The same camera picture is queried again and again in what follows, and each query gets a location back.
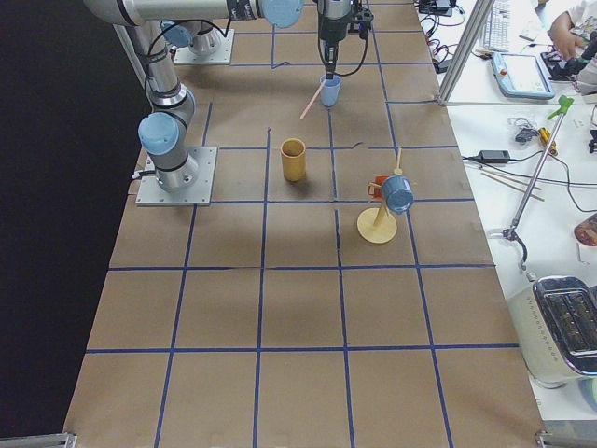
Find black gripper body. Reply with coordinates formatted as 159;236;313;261
317;0;374;46

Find light blue plastic cup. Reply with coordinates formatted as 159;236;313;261
319;76;341;107

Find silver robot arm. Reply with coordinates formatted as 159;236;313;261
85;0;303;191
317;0;374;80

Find tan bamboo cup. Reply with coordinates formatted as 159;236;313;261
281;138;306;182

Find wooden chopsticks on desk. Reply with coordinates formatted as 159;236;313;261
480;171;545;202

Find person's hand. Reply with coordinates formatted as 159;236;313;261
548;11;586;61

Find white keyboard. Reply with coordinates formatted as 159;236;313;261
477;1;510;52

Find blue ceramic mug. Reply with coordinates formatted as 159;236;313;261
382;175;414;214

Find teach pendant tablet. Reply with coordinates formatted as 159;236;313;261
492;52;555;100

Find wooden mug tree stand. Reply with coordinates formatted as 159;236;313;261
356;147;404;245

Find black power adapter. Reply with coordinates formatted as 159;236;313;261
478;150;511;164

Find reacher grabber tool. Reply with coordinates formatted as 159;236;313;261
502;95;575;272

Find silver toaster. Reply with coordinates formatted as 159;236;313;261
507;275;596;388

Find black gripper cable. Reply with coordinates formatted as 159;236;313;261
335;18;369;78

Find aluminium frame post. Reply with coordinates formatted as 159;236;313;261
437;0;493;105

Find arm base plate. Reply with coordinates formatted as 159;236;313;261
174;29;234;65
135;147;218;206

